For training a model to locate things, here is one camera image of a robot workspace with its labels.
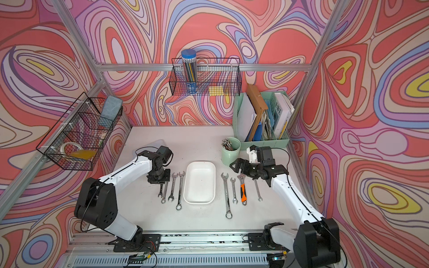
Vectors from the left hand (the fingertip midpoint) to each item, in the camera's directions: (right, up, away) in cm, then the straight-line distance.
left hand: (165, 181), depth 87 cm
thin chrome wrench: (+50, -9, 0) cm, 50 cm away
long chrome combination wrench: (+33, -15, -5) cm, 37 cm away
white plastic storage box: (+18, -2, +5) cm, 19 cm away
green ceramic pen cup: (+34, +13, +7) cm, 37 cm away
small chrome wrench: (+37, -5, +2) cm, 37 cm away
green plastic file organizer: (+53, +35, +7) cm, 64 cm away
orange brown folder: (+50, +42, -1) cm, 65 cm away
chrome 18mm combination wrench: (+3, -8, +1) cm, 9 cm away
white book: (+65, +39, +6) cm, 76 cm away
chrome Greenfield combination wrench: (+8, -12, -3) cm, 15 cm away
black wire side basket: (-38, +22, -11) cm, 45 cm away
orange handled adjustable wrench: (+41, -4, +2) cm, 41 cm away
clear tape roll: (-35, +19, -21) cm, 45 cm away
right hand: (+38, +6, -6) cm, 39 cm away
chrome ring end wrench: (-1, -10, -1) cm, 10 cm away
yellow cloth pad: (-28, +16, -19) cm, 38 cm away
